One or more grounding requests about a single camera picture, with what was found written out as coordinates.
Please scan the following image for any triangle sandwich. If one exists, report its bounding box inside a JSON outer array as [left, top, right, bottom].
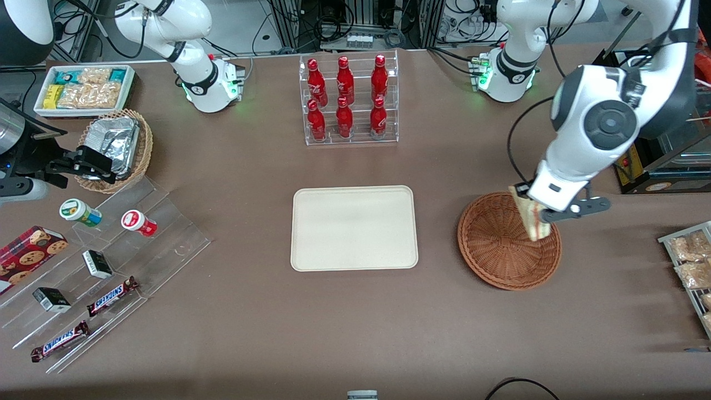
[[508, 186, 559, 243]]

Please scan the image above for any small dark green box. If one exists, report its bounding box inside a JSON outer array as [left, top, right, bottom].
[[82, 249, 113, 279], [32, 287, 72, 313]]

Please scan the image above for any white plastic snack bin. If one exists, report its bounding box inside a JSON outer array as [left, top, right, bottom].
[[33, 64, 137, 118]]

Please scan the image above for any clear acrylic bottle rack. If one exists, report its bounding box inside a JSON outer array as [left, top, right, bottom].
[[299, 50, 399, 147]]

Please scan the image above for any aluminium frame rack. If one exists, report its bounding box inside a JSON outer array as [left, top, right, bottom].
[[266, 0, 445, 53]]

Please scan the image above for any red chocolate chip cookie box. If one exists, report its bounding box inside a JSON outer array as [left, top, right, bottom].
[[0, 225, 68, 296]]

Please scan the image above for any grey wire rack tray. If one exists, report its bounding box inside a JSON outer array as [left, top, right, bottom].
[[658, 221, 711, 341]]

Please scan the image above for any cream rectangular plastic tray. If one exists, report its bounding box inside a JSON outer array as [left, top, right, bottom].
[[290, 185, 419, 272]]

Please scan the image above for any red lidded snack cup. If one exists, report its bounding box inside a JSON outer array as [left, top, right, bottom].
[[121, 209, 158, 238]]

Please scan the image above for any Snickers chocolate bar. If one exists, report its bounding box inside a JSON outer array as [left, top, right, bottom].
[[86, 276, 139, 318], [31, 321, 91, 363]]

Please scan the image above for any brown wicker basket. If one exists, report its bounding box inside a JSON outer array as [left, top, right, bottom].
[[457, 191, 563, 291]]

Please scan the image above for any silver foil wrapped pack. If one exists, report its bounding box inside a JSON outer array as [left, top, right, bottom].
[[84, 116, 140, 177]]

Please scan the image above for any green sunflower label cup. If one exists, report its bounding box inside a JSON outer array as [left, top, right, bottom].
[[59, 198, 103, 228]]

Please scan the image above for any clear acrylic stepped stand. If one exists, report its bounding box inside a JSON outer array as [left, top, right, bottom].
[[0, 225, 149, 374], [58, 177, 212, 303]]

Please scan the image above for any black loose cable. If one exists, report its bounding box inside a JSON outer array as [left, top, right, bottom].
[[485, 378, 560, 400]]

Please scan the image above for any yellow emergency stop box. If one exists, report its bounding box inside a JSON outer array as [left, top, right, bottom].
[[615, 146, 645, 187]]

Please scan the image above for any clear bag of nuts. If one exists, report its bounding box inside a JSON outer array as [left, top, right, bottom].
[[57, 82, 124, 109], [78, 67, 113, 85]]

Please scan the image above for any red soda bottle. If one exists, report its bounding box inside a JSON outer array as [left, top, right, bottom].
[[307, 99, 327, 141], [336, 97, 354, 139], [370, 96, 388, 138], [336, 56, 355, 105], [307, 58, 328, 106], [371, 54, 389, 103]]

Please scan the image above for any light wicker basket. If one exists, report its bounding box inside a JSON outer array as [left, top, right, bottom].
[[74, 108, 154, 194]]

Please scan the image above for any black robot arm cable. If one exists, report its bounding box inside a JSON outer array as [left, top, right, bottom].
[[507, 96, 556, 187]]

